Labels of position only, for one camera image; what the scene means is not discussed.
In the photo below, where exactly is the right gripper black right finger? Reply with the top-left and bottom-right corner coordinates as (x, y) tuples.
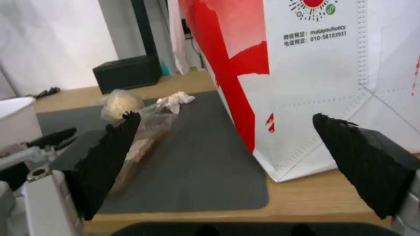
(311, 113), (420, 220)

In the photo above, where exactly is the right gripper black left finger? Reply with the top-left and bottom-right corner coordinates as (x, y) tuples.
(27, 110), (142, 236)

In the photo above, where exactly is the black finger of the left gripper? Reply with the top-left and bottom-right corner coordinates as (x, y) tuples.
(0, 127), (78, 170)

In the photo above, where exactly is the clear plastic bag with bread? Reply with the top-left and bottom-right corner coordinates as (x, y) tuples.
(101, 89), (146, 124)

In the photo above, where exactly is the white and red takeout bag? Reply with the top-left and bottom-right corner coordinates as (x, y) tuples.
(178, 0), (420, 183)

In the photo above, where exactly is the white plastic bin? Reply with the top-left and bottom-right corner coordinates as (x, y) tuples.
(0, 97), (43, 149)

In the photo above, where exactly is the clear wrapper with brown food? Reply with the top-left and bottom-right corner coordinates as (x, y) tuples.
(110, 103), (178, 196)

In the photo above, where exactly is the black box stool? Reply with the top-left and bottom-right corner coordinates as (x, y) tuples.
(92, 55), (162, 95)

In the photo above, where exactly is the crumpled white tissue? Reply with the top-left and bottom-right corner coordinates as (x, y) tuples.
(156, 91), (195, 114)

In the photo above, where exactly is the dark grey table mat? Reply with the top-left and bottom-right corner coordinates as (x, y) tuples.
(36, 90), (270, 211)

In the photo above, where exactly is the teal bottle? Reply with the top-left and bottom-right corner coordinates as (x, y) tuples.
(160, 60), (173, 77)

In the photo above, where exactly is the dark pillar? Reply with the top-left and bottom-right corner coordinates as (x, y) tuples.
(104, 0), (159, 59)

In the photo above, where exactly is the white hanging cloth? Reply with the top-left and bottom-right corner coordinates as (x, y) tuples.
(168, 0), (199, 75)

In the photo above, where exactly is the black cable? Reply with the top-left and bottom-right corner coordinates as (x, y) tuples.
(33, 87), (62, 99)

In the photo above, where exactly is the black wall socket with cord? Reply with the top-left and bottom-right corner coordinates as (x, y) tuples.
(181, 19), (205, 70)

